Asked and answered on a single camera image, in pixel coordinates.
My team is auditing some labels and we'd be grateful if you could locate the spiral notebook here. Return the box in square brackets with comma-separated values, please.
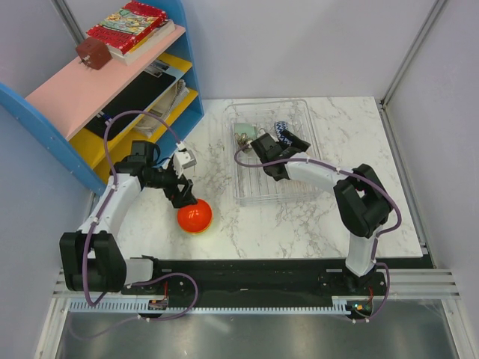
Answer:
[133, 79, 189, 138]

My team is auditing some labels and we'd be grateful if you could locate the green celadon ceramic bowl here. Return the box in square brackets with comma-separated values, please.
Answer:
[233, 123, 258, 153]

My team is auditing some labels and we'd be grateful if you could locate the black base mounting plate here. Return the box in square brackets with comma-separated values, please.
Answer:
[121, 259, 388, 307]

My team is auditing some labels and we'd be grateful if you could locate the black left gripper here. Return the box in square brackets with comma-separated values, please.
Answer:
[144, 161, 197, 209]

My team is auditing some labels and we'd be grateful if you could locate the white wire dish rack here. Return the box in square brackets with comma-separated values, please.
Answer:
[225, 99, 320, 206]

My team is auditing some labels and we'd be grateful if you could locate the red-orange plastic bowl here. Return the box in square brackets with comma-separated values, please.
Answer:
[177, 199, 213, 234]

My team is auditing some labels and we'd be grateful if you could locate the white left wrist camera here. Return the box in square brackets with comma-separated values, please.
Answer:
[173, 150, 197, 177]

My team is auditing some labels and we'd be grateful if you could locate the white slotted cable duct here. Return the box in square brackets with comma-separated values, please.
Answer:
[67, 298, 351, 316]

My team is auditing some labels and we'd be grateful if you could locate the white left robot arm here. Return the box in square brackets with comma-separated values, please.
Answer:
[59, 141, 198, 294]

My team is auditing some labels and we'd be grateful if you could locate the blue pink shelf unit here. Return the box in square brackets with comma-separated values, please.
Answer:
[1, 1, 204, 194]

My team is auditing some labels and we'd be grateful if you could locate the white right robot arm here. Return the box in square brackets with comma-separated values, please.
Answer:
[251, 130, 397, 295]

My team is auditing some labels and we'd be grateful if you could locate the brown wooden cube box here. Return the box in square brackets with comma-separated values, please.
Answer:
[76, 37, 112, 70]

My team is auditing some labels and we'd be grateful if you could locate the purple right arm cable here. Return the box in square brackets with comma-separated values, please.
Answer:
[234, 147, 403, 325]

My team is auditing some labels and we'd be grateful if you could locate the red cover book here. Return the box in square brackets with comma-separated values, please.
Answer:
[87, 1, 168, 55]

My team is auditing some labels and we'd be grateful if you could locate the red patterned ceramic bowl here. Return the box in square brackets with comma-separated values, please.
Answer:
[274, 121, 292, 146]

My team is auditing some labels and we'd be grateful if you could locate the black clipboard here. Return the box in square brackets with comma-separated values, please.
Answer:
[85, 71, 176, 138]

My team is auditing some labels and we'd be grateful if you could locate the white thick book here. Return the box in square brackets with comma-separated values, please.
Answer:
[109, 19, 175, 65]

